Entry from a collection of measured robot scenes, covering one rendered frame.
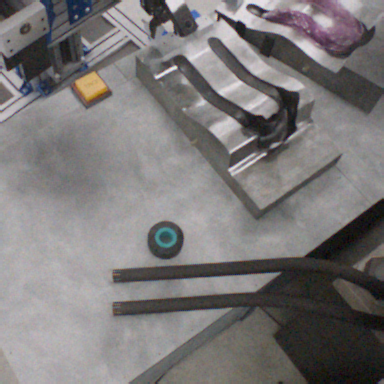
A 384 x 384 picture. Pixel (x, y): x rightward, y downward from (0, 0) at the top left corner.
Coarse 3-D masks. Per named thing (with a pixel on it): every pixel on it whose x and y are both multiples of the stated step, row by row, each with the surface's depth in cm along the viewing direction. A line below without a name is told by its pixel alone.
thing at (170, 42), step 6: (144, 18) 144; (162, 36) 138; (168, 36) 138; (174, 36) 138; (162, 42) 137; (168, 42) 137; (174, 42) 137; (162, 48) 137; (168, 48) 137; (174, 48) 139
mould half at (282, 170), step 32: (224, 32) 142; (160, 64) 137; (192, 64) 137; (224, 64) 137; (256, 64) 138; (160, 96) 138; (192, 96) 133; (224, 96) 132; (256, 96) 128; (192, 128) 131; (224, 128) 123; (224, 160) 124; (256, 160) 127; (288, 160) 127; (320, 160) 127; (256, 192) 123; (288, 192) 124
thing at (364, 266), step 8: (376, 256) 122; (360, 264) 121; (368, 264) 118; (376, 264) 117; (368, 272) 117; (376, 272) 116; (360, 288) 119; (368, 296) 118; (376, 296) 116; (376, 304) 117
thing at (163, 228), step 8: (160, 224) 122; (168, 224) 122; (176, 224) 122; (152, 232) 121; (160, 232) 121; (168, 232) 122; (176, 232) 121; (152, 240) 120; (176, 240) 120; (152, 248) 119; (160, 248) 119; (168, 248) 119; (176, 248) 119; (160, 256) 120; (168, 256) 120
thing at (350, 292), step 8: (368, 256) 123; (336, 280) 123; (344, 280) 120; (336, 288) 125; (344, 288) 121; (352, 288) 119; (344, 296) 123; (352, 296) 120; (360, 296) 118; (352, 304) 122; (360, 304) 119; (368, 304) 118; (368, 312) 117; (376, 312) 117; (376, 336) 120
